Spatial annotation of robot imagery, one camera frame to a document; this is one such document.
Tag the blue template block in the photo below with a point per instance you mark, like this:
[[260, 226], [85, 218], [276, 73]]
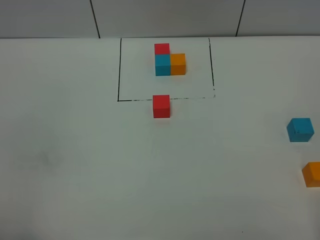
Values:
[[162, 65]]

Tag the red template block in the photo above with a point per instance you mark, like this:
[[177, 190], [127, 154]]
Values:
[[161, 48]]

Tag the orange template block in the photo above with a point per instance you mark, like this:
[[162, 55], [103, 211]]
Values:
[[178, 64]]

